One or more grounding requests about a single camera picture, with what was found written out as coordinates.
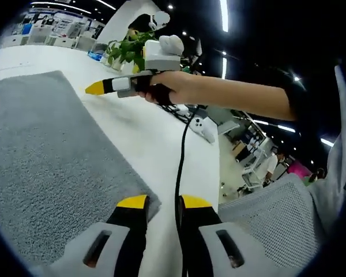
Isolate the green potted plant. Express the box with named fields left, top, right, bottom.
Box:
left=105, top=30, right=158, bottom=73

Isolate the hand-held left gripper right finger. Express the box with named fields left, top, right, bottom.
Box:
left=177, top=194, right=295, bottom=277

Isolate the white grey device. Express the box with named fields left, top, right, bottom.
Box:
left=189, top=117, right=217, bottom=145

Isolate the person's right hand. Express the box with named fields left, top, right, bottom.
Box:
left=138, top=70, right=197, bottom=105

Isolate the white office chair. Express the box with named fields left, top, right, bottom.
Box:
left=27, top=26, right=50, bottom=46
left=74, top=36, right=96, bottom=52

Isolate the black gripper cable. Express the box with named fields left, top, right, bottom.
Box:
left=174, top=105, right=204, bottom=277

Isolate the light grey garment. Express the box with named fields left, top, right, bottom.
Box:
left=307, top=65, right=346, bottom=234

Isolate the black cable bundle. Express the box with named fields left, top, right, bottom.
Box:
left=158, top=103, right=197, bottom=119

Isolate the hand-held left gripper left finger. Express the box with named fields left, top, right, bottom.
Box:
left=31, top=194, right=150, bottom=277

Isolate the grey towel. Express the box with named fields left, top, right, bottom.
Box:
left=0, top=70, right=162, bottom=266

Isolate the grey mesh chair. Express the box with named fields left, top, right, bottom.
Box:
left=217, top=173, right=324, bottom=269

